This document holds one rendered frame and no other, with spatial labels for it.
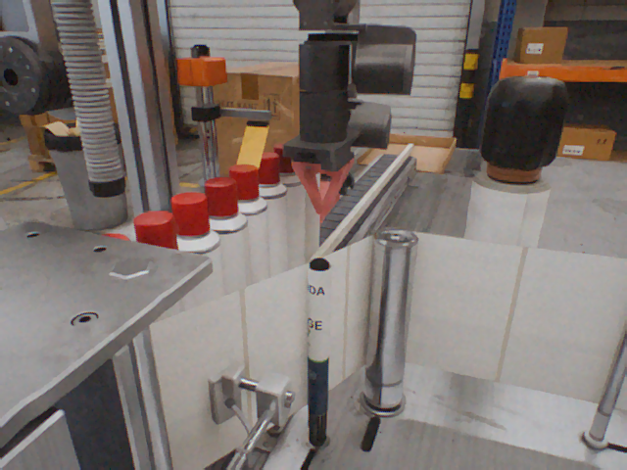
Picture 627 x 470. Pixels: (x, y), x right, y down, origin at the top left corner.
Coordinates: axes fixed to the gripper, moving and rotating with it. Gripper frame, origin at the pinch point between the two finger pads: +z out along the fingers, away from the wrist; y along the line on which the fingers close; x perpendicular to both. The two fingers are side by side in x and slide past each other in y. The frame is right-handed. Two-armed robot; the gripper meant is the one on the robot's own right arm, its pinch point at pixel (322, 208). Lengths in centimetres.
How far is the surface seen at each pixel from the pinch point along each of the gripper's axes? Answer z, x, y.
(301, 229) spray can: 4.6, 4.0, 2.3
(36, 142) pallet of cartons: 76, 349, 236
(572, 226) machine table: 19, -37, 54
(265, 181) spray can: -4.0, 6.1, -3.6
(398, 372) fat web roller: 8.5, -13.9, -17.0
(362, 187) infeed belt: 14, 8, 49
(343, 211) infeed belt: 13.8, 7.2, 32.3
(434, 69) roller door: 23, 42, 420
